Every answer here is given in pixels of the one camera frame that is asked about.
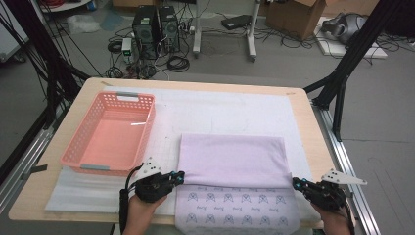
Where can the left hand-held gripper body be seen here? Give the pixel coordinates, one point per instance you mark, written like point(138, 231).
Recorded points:
point(151, 189)

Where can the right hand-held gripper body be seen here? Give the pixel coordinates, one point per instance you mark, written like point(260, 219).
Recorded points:
point(326, 196)

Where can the lilac printed cloth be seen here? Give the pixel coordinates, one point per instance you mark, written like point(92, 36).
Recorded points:
point(235, 160)

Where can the pink plastic basket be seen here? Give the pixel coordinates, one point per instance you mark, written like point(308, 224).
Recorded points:
point(114, 137)

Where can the person's right hand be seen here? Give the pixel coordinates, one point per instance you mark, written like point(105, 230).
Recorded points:
point(336, 220)

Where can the person's left hand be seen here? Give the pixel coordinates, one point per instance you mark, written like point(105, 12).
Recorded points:
point(140, 213)

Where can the white grid mat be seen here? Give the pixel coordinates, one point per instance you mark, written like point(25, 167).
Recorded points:
point(212, 107)

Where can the white flat board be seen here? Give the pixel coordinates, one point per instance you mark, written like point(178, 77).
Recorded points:
point(332, 49)

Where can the white power adapter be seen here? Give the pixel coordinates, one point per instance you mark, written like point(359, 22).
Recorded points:
point(126, 47)

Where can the black computer tower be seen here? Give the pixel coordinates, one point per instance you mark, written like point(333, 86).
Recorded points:
point(145, 29)
point(169, 29)

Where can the white metal stand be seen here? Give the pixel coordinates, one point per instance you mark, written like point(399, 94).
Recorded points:
point(252, 32)

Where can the grey rounded device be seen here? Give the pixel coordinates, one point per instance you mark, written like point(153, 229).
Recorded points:
point(345, 27)

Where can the black flat device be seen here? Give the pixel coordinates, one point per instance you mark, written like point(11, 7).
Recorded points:
point(236, 22)

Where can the open cardboard box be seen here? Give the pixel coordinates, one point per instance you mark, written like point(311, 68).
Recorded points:
point(293, 16)

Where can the teal sheet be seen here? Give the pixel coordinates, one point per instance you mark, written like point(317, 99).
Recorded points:
point(112, 20)

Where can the clear plastic bag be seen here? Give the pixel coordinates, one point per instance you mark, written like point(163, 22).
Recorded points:
point(83, 23)

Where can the white cabinet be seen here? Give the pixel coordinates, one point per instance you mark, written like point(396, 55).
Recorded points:
point(9, 39)

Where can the aluminium rail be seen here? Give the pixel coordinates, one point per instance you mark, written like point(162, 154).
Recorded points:
point(342, 153)
point(19, 163)

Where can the grey metal bracket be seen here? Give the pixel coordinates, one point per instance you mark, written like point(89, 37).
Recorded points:
point(36, 169)

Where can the black metal frame strut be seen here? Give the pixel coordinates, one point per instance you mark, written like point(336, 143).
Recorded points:
point(355, 49)
point(49, 55)

